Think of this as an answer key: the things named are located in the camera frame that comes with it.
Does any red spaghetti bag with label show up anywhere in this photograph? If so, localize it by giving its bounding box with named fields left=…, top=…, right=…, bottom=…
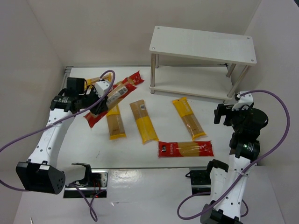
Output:
left=84, top=83, right=137, bottom=128

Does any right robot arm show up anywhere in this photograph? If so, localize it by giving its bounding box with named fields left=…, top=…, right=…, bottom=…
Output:
left=200, top=104, right=269, bottom=224

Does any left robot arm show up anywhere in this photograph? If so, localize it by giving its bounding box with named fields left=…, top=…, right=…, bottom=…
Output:
left=16, top=77, right=111, bottom=194

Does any white two-tier shelf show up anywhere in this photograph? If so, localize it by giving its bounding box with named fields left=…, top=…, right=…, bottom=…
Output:
left=149, top=26, right=256, bottom=103

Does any yellow spaghetti bag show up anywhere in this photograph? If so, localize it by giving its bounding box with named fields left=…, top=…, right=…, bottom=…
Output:
left=172, top=97, right=206, bottom=141
left=85, top=72, right=113, bottom=90
left=106, top=105, right=127, bottom=140
left=129, top=99, right=159, bottom=144

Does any yellow spaghetti bag top left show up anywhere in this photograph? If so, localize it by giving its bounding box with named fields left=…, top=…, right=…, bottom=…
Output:
left=85, top=72, right=113, bottom=90

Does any yellow spaghetti bag right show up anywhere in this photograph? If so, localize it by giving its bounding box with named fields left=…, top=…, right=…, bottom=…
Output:
left=172, top=97, right=206, bottom=141

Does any red spaghetti bag front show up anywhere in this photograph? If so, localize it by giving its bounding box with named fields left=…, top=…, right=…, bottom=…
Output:
left=158, top=141, right=214, bottom=157

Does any red spaghetti bag top centre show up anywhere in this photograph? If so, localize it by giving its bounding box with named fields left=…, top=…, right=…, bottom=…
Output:
left=113, top=71, right=144, bottom=89

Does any yellow spaghetti bag centre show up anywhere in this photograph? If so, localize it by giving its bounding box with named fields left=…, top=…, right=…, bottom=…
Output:
left=129, top=99, right=159, bottom=144

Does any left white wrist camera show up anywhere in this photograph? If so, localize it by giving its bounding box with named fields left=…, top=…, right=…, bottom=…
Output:
left=94, top=80, right=111, bottom=98

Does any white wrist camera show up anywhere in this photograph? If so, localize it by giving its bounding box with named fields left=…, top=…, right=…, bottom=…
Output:
left=94, top=80, right=111, bottom=98
left=232, top=91, right=253, bottom=111

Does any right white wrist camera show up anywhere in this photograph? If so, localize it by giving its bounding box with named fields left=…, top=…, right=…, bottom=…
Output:
left=232, top=91, right=253, bottom=111

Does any aluminium table edge rail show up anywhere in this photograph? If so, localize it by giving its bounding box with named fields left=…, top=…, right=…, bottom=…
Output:
left=58, top=66, right=73, bottom=95

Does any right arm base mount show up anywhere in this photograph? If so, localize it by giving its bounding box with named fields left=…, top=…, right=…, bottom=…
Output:
left=185, top=169, right=211, bottom=195

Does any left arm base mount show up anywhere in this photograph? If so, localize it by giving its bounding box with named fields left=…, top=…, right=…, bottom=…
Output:
left=63, top=169, right=108, bottom=199

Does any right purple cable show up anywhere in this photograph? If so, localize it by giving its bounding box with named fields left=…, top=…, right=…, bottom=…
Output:
left=177, top=90, right=291, bottom=220

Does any purple cable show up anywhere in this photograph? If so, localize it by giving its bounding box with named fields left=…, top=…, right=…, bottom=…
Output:
left=177, top=90, right=291, bottom=220
left=0, top=70, right=116, bottom=222

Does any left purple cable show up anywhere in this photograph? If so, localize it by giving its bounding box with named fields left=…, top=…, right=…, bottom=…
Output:
left=0, top=70, right=116, bottom=222

